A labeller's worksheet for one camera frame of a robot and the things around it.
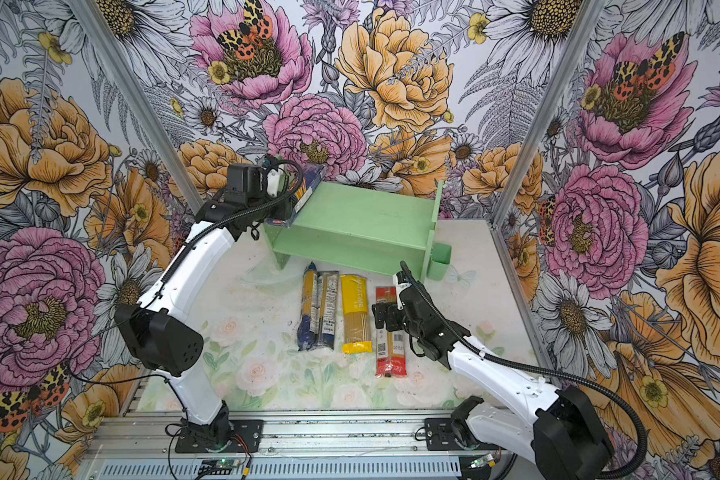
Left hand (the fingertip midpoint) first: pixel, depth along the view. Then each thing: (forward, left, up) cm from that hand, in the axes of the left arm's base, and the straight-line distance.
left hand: (285, 206), depth 83 cm
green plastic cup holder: (-4, -45, -21) cm, 50 cm away
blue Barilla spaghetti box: (+12, -6, +1) cm, 14 cm away
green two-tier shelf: (-5, -26, -3) cm, 27 cm away
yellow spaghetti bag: (-12, -18, -29) cm, 36 cm away
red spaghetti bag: (-31, -29, -28) cm, 51 cm away
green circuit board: (-54, +12, -31) cm, 64 cm away
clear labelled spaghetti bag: (-16, -10, -28) cm, 34 cm away
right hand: (-23, -28, -19) cm, 41 cm away
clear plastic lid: (-2, +12, -31) cm, 33 cm away
